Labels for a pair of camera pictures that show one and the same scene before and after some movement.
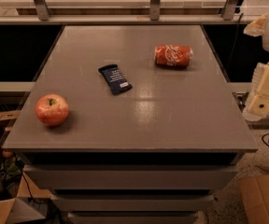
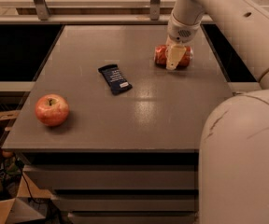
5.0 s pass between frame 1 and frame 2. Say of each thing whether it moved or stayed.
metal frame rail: stayed
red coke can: stayed
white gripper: moved
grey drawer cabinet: stayed
